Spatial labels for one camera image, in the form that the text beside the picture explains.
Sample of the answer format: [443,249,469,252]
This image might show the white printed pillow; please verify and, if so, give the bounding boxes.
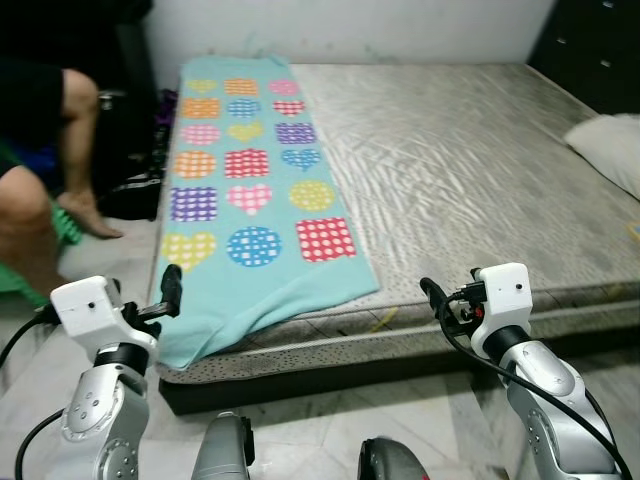
[563,113,640,199]

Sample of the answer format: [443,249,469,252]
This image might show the green plastic stool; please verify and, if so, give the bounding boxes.
[0,140,86,306]

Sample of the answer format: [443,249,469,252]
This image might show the teal blanket with coloured shapes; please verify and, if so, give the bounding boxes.
[155,55,381,371]

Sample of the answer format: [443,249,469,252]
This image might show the white grey-speckled quilted mattress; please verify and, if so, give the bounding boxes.
[155,62,640,386]

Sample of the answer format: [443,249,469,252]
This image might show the black bag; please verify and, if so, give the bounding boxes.
[95,20,171,223]

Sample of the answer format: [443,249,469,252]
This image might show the silver left robot leg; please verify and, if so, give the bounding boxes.
[190,410,257,480]

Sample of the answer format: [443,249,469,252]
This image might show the silver robot leg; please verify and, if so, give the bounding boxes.
[190,410,257,480]
[357,435,431,480]

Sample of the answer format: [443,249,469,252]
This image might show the silver right robot leg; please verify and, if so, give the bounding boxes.
[357,435,431,480]

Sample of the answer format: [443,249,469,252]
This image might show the person's black shorts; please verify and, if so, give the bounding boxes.
[0,55,71,151]

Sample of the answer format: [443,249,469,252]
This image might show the black tufted headboard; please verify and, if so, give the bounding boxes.
[527,0,640,116]

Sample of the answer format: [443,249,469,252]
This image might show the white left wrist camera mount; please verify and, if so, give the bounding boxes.
[49,276,131,346]

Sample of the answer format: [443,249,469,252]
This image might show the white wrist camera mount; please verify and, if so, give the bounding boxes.
[472,262,532,331]
[49,276,131,346]

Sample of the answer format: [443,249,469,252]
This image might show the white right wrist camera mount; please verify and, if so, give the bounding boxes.
[472,262,532,331]

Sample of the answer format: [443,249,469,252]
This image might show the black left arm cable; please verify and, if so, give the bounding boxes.
[0,308,66,480]

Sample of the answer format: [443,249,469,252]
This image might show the dark bed frame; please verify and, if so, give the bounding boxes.
[158,335,640,416]

